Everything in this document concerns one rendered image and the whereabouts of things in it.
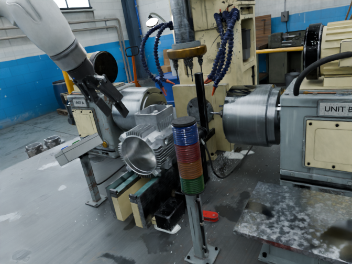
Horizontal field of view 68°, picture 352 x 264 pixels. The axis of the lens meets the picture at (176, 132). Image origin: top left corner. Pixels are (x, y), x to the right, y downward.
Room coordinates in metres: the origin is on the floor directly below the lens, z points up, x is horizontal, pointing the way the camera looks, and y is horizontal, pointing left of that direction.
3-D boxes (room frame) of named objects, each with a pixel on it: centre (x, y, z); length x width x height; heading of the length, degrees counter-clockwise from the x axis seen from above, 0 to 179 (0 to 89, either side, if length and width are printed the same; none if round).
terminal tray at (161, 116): (0.97, 0.07, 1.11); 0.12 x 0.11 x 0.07; 147
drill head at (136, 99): (1.39, 0.21, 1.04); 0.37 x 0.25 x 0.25; 55
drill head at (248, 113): (1.00, -0.35, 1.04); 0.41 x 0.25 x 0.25; 55
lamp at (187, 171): (0.57, -0.02, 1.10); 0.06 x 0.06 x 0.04
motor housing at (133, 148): (0.93, 0.09, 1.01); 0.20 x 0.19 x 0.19; 147
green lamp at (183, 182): (0.57, -0.02, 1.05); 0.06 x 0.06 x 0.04
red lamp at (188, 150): (0.57, -0.02, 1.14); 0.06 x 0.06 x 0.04
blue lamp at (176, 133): (0.57, -0.02, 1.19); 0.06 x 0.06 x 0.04
